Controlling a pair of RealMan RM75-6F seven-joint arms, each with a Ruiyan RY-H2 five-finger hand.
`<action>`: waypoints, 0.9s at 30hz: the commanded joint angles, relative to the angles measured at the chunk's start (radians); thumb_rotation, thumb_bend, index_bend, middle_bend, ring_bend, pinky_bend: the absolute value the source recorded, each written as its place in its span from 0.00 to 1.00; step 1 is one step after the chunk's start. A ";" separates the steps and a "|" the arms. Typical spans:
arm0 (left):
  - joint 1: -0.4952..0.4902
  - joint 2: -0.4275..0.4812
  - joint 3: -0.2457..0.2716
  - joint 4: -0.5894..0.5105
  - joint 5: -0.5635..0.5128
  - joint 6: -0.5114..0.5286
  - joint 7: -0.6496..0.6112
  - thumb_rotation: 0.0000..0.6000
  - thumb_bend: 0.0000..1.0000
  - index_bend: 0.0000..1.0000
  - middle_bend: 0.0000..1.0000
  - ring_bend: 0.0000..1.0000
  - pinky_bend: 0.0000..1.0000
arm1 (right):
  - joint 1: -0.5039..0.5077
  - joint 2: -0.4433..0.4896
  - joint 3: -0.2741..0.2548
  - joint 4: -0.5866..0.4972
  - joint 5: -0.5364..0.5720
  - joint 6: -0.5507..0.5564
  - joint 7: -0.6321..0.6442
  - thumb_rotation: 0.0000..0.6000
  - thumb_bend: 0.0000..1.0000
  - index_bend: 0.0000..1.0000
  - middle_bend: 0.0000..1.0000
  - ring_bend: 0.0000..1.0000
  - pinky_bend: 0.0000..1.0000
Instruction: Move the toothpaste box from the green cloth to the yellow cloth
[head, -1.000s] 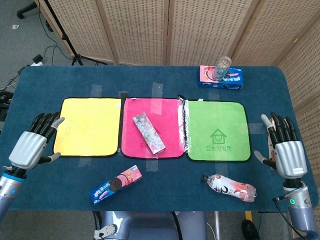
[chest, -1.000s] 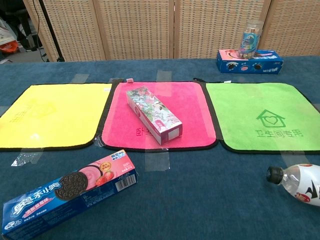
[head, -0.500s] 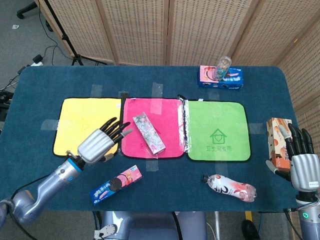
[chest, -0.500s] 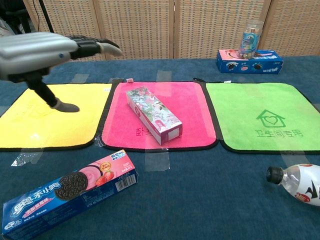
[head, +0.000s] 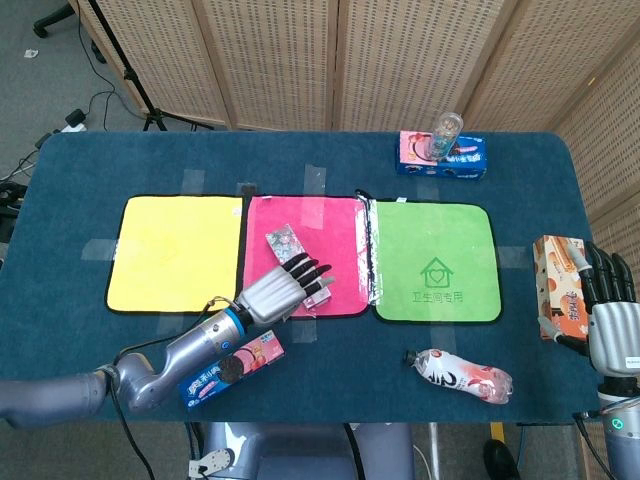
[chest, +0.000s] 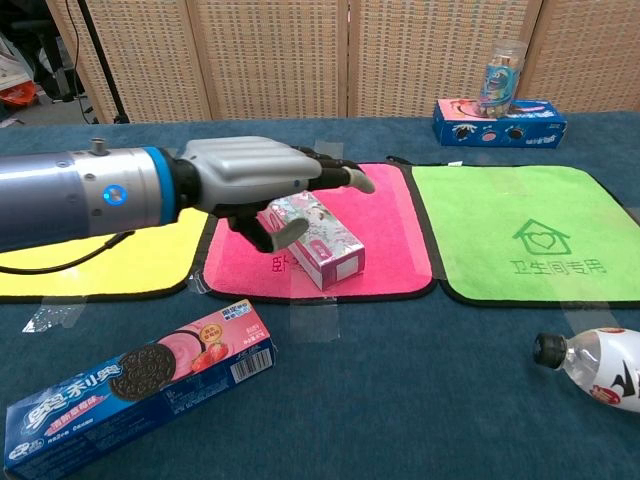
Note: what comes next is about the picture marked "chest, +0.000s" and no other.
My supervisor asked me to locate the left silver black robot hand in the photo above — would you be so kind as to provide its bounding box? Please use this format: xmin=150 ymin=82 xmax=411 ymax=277
xmin=172 ymin=135 xmax=376 ymax=254

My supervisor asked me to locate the pink floral cardboard box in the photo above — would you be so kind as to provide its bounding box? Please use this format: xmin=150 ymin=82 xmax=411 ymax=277
xmin=256 ymin=189 xmax=366 ymax=292

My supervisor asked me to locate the slim strawberry Oreo box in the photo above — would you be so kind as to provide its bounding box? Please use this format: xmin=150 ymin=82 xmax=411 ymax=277
xmin=3 ymin=298 xmax=276 ymax=480

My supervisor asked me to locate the wide blue Oreo box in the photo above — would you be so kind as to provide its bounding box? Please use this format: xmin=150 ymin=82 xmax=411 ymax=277
xmin=432 ymin=98 xmax=569 ymax=150

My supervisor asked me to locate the clear tape strip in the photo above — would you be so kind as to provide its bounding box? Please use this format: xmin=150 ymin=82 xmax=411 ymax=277
xmin=22 ymin=297 xmax=89 ymax=334
xmin=312 ymin=140 xmax=346 ymax=161
xmin=559 ymin=299 xmax=601 ymax=334
xmin=474 ymin=152 xmax=526 ymax=195
xmin=288 ymin=294 xmax=341 ymax=344

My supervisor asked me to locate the wicker folding screen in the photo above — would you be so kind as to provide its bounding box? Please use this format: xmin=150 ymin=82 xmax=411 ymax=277
xmin=44 ymin=0 xmax=640 ymax=124

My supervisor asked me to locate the pink microfibre cloth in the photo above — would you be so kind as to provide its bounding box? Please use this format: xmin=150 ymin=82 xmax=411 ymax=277
xmin=192 ymin=162 xmax=436 ymax=301

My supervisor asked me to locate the black tripod stand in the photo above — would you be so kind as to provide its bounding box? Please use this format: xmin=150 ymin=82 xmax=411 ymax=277
xmin=74 ymin=0 xmax=131 ymax=125

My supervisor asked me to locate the yellow microfibre cloth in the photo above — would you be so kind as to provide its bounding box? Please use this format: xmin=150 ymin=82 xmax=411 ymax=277
xmin=0 ymin=207 xmax=211 ymax=305

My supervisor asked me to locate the orange plastic bag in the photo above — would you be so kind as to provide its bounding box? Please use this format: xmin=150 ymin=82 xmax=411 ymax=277
xmin=0 ymin=82 xmax=39 ymax=109

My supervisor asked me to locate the green microfibre cloth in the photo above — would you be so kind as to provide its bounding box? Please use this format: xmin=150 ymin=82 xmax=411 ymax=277
xmin=409 ymin=163 xmax=640 ymax=307

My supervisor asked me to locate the clear plastic snack jar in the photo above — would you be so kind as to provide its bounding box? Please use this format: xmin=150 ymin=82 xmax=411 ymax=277
xmin=479 ymin=39 xmax=529 ymax=119

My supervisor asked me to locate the blue felt table cover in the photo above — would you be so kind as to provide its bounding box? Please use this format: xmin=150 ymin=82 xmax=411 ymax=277
xmin=0 ymin=110 xmax=640 ymax=480

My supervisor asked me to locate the clear plastic drink bottle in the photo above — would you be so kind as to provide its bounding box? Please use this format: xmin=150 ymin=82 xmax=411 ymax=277
xmin=532 ymin=327 xmax=640 ymax=414

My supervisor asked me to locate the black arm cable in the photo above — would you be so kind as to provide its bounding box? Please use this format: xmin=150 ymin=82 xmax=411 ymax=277
xmin=0 ymin=229 xmax=136 ymax=275

